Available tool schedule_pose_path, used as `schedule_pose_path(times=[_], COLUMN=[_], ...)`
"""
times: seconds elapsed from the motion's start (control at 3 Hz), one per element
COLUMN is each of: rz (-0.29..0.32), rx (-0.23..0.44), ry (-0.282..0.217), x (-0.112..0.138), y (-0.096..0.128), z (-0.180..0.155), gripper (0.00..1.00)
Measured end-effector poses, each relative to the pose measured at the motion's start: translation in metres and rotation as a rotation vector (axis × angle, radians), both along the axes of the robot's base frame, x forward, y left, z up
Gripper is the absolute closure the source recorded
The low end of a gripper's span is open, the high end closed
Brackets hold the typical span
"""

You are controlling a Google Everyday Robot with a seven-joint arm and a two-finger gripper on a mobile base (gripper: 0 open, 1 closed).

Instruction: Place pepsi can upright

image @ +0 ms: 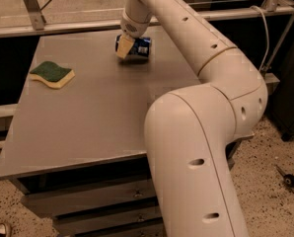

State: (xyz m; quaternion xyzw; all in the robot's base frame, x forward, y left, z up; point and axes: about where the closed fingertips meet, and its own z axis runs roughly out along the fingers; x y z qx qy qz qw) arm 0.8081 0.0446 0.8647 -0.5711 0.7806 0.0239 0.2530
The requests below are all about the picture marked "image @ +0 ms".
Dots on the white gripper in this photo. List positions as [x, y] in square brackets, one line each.
[132, 28]

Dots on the blue pepsi can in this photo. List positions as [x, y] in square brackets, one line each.
[141, 46]

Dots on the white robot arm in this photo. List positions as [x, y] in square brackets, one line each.
[187, 130]

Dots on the green and yellow sponge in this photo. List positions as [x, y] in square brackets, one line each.
[52, 75]

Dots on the grey drawer cabinet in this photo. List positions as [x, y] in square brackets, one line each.
[92, 129]

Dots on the black cart base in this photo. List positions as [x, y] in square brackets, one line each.
[282, 100]

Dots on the top grey drawer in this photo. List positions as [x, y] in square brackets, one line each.
[95, 195]

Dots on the grey drawer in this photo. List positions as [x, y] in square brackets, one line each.
[147, 229]
[107, 219]
[95, 195]

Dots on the middle grey drawer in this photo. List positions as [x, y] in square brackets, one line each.
[107, 219]

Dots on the bottom grey drawer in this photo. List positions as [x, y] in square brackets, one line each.
[147, 229]

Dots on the black caster wheel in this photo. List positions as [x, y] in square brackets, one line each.
[288, 179]

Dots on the shoe tip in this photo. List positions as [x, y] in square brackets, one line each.
[5, 230]

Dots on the metal railing frame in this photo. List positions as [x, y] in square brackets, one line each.
[21, 18]

